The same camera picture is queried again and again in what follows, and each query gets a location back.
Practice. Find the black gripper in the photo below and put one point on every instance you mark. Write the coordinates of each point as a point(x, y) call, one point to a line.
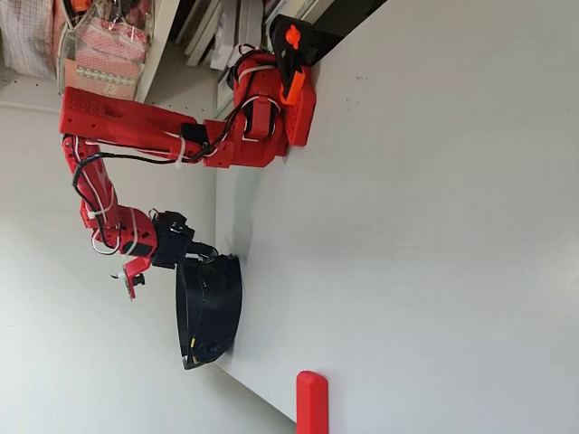
point(177, 244)

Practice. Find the red perforated arm base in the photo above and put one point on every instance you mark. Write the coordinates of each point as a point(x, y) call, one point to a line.
point(298, 113)

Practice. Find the white zip tie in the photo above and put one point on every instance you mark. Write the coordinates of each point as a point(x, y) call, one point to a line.
point(129, 248)
point(179, 156)

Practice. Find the red rectangular block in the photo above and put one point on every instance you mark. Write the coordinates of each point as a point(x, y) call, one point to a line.
point(313, 402)

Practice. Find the pink plastic storage container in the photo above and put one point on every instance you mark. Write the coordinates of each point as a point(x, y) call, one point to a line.
point(104, 59)

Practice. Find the black orange table clamp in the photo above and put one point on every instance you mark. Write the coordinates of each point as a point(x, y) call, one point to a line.
point(294, 50)

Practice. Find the wrist camera board red mount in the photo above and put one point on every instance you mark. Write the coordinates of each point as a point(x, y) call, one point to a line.
point(133, 276)

